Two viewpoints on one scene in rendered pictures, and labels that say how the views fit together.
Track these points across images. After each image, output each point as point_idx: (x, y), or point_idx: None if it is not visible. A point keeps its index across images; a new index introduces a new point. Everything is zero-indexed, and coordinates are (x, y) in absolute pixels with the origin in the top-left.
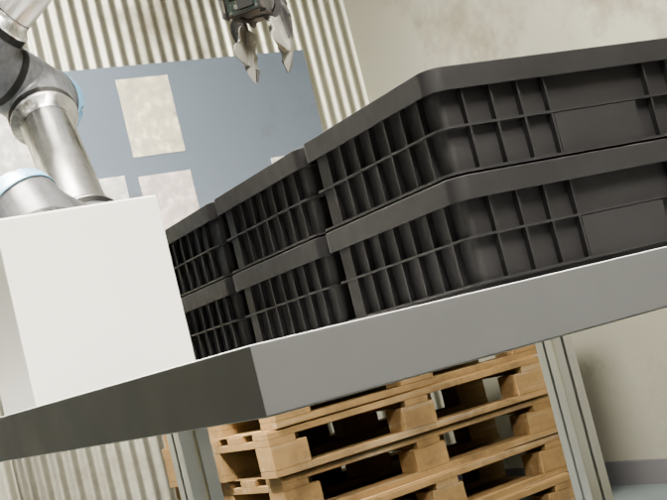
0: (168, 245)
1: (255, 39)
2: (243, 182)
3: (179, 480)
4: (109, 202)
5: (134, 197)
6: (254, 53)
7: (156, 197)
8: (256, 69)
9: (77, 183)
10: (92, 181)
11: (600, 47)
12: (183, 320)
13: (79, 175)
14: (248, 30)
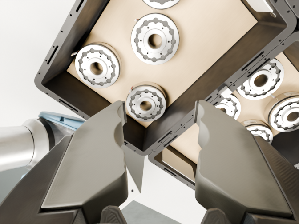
0: (143, 174)
1: (126, 170)
2: (180, 181)
3: None
4: (128, 203)
5: (134, 198)
6: (117, 138)
7: (141, 192)
8: (126, 120)
9: (12, 167)
10: (12, 158)
11: None
12: None
13: (2, 167)
14: (93, 210)
